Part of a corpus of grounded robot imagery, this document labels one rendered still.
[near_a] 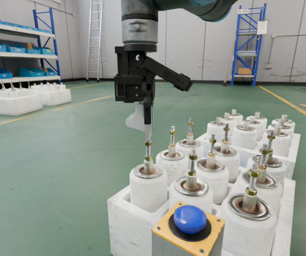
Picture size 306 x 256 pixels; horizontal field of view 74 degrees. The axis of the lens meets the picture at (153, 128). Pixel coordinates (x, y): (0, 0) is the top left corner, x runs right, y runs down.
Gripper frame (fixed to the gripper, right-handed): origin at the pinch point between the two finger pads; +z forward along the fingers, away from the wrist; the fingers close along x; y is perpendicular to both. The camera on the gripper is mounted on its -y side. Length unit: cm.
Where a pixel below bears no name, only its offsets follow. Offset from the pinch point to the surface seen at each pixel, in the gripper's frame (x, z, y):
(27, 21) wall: -530, -128, 377
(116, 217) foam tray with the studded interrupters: 4.3, 20.6, 8.2
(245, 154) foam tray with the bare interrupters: -32, 18, -36
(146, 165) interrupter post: 1.0, 7.6, 0.8
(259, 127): -46, 11, -46
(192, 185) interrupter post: 7.2, 8.6, -9.7
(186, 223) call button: 26.2, 1.7, -6.6
